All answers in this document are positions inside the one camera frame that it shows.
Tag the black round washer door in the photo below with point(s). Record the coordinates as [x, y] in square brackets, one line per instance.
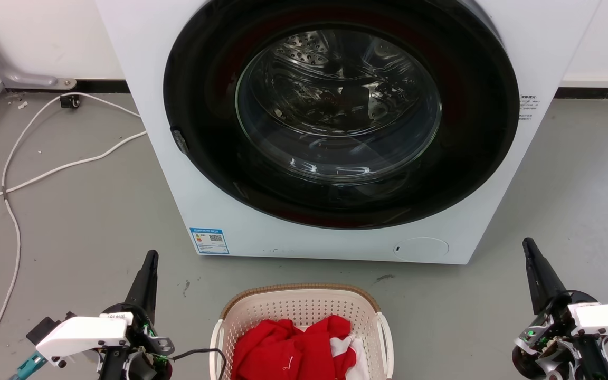
[203, 132]

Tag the red cloth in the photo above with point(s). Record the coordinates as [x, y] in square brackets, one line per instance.
[283, 353]

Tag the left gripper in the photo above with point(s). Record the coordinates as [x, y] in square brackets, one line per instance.
[143, 364]

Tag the small white warning sticker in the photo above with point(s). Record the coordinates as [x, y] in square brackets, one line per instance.
[526, 108]

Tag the blue energy label sticker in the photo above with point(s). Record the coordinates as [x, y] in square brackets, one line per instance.
[209, 241]

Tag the steel washer drum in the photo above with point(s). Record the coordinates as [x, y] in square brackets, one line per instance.
[309, 53]

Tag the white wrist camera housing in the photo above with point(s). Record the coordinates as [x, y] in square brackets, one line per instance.
[607, 317]
[85, 332]

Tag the round white filter cover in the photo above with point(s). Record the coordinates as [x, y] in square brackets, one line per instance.
[421, 248]

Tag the small black wall plug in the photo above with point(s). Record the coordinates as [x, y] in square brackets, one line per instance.
[69, 101]

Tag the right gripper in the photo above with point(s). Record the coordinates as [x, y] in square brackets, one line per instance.
[552, 343]

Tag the cream perforated laundry basket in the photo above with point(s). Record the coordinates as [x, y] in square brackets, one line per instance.
[304, 303]

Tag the white cloth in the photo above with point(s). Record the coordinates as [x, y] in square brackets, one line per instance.
[354, 356]

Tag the grey wall pipe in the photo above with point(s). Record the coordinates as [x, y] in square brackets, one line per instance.
[24, 79]

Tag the white front-load washing machine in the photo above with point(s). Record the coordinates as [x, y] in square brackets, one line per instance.
[203, 211]

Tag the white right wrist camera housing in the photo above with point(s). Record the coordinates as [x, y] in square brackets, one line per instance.
[607, 317]

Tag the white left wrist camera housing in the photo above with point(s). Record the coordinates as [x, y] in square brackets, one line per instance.
[85, 332]

